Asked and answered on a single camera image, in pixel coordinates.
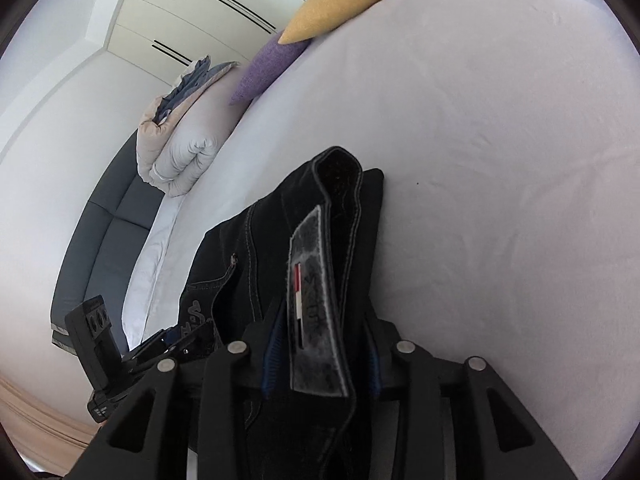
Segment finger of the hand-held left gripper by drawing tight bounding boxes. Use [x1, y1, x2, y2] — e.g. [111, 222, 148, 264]
[122, 322, 217, 364]

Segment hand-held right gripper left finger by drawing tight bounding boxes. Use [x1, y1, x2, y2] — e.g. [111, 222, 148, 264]
[65, 305, 289, 480]

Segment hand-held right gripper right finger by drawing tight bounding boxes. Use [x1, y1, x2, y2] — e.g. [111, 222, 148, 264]
[364, 310, 582, 480]

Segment black pants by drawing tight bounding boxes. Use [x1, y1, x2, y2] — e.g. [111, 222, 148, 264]
[177, 146, 386, 480]

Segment folded beige grey duvet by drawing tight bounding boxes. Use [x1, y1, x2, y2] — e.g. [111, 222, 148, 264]
[136, 55, 241, 199]

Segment white bed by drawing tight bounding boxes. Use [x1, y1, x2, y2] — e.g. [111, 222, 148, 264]
[120, 0, 640, 480]

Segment purple pillow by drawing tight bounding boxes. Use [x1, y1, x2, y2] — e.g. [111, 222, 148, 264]
[229, 30, 311, 107]

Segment white wardrobe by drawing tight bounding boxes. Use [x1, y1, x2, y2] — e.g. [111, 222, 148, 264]
[84, 0, 332, 87]

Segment yellow pillow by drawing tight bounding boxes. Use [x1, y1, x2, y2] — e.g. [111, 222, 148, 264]
[278, 0, 410, 45]

